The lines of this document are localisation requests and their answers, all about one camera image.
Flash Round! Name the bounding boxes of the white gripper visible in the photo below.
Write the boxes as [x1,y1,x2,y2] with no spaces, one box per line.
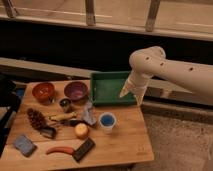
[119,71,150,106]

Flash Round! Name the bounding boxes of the red chili pepper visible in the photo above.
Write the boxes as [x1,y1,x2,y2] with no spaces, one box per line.
[46,147,74,155]

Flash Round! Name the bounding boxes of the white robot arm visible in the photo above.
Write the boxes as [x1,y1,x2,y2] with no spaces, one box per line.
[119,46,213,105]

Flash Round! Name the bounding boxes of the purple bowl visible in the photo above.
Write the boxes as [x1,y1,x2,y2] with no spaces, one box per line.
[64,81,88,101]

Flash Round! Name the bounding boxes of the red bowl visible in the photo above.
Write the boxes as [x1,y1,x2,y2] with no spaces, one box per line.
[32,82,55,104]

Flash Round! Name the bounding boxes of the green plastic tray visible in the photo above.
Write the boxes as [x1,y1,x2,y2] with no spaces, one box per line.
[90,71,136,106]

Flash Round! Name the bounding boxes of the blue plastic cup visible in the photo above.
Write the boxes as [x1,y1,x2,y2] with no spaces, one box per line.
[99,112,117,133]

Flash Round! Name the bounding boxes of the crumpled grey blue cloth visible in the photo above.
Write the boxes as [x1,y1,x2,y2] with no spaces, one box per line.
[81,101,97,126]

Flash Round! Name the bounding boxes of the yellow round fruit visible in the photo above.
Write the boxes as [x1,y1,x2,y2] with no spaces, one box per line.
[74,123,89,139]

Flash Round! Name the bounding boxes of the black rectangular block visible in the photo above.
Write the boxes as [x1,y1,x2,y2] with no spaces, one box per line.
[72,138,95,162]

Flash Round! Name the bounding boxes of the wooden table board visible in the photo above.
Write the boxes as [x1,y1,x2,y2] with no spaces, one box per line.
[0,81,154,171]

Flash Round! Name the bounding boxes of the small black metal scoop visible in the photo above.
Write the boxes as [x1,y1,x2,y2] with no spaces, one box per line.
[40,126,56,139]

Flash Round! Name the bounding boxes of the brown pine cone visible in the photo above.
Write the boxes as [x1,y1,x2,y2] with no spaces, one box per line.
[27,108,47,130]

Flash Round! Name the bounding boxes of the blue sponge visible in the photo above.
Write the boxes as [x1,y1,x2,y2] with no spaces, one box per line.
[13,134,37,157]

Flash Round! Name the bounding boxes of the dark handled utensil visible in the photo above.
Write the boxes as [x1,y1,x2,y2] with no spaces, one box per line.
[58,119,87,127]

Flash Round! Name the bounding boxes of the yellow handled tool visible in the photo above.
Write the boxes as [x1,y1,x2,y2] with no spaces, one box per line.
[48,112,77,122]

